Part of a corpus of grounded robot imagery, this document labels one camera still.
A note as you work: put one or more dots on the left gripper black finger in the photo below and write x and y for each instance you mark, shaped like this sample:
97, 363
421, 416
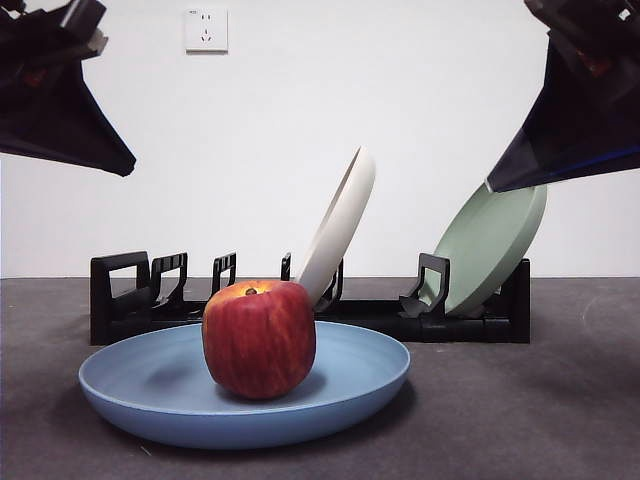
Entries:
55, 115
60, 156

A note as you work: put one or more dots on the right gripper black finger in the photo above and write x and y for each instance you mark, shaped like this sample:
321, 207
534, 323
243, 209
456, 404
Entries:
575, 130
590, 176

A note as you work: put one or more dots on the red apple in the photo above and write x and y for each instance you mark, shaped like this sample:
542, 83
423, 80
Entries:
260, 345

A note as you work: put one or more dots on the blue round plate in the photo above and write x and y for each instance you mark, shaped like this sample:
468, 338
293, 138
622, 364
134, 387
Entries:
350, 385

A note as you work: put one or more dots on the green round plate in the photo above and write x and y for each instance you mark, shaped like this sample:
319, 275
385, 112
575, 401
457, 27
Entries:
492, 250

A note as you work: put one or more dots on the black plate rack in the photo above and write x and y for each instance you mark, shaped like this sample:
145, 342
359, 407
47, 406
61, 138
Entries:
450, 331

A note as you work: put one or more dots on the cream round plate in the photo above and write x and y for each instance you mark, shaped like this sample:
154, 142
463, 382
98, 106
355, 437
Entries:
345, 220

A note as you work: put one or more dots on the white wall socket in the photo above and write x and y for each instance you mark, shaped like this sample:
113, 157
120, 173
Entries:
206, 30

